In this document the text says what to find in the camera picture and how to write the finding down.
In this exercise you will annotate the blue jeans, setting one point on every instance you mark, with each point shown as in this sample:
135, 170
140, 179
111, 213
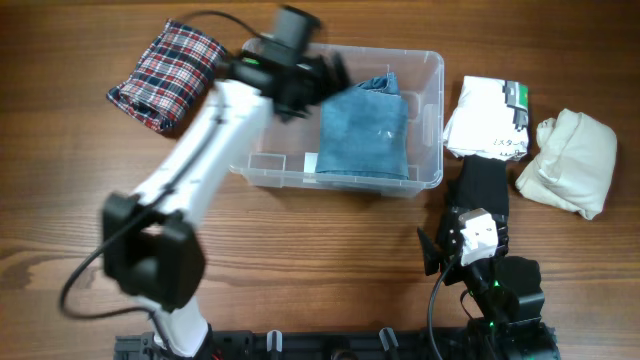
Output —
364, 131

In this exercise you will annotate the plaid shirt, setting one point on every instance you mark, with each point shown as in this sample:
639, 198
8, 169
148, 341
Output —
171, 73

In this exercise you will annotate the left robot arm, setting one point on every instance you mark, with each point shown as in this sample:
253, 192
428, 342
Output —
150, 237

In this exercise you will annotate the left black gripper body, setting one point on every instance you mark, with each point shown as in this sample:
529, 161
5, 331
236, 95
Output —
314, 88

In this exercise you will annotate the white printed t-shirt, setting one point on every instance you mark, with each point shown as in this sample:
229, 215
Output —
490, 120

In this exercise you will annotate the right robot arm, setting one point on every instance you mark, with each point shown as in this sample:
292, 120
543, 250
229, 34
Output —
506, 289

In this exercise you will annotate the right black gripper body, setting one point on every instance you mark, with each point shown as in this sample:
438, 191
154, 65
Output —
458, 271

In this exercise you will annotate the cream garment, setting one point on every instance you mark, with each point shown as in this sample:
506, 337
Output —
574, 168

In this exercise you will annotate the black garment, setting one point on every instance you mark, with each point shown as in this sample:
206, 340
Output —
482, 183

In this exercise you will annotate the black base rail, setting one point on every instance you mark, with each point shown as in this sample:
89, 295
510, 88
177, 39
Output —
320, 345

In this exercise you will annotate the clear plastic storage container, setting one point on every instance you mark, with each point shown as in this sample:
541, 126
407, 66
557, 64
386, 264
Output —
276, 159

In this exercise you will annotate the white label on container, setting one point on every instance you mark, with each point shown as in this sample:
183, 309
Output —
310, 162

